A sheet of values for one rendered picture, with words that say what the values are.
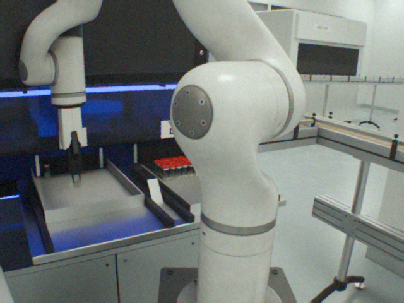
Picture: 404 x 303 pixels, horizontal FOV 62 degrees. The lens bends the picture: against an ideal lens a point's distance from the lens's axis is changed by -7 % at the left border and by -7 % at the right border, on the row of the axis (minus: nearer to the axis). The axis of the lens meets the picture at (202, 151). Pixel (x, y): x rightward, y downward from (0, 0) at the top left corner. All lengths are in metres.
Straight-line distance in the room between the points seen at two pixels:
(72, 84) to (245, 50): 0.46
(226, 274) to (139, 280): 0.91
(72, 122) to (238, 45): 0.48
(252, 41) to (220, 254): 0.32
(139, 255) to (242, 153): 1.01
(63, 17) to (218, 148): 0.49
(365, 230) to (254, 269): 1.34
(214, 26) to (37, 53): 0.41
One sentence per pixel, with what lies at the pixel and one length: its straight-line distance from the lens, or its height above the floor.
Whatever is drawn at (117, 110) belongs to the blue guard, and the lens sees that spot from 1.16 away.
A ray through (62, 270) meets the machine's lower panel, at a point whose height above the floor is 0.56.
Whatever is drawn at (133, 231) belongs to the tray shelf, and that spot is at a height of 0.88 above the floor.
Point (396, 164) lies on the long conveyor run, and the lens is 1.67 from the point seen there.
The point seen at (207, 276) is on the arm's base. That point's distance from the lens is 0.58.
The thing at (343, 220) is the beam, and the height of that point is 0.50.
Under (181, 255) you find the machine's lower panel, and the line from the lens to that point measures 1.48.
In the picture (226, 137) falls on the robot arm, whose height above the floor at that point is 1.20.
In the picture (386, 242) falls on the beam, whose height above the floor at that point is 0.50.
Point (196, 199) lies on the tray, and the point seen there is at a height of 0.88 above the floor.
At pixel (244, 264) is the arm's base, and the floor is 1.00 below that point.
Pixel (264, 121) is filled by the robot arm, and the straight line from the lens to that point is 0.45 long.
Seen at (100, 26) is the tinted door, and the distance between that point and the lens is 1.14.
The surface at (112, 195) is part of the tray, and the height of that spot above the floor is 0.88.
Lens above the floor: 1.30
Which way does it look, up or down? 17 degrees down
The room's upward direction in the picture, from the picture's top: 2 degrees clockwise
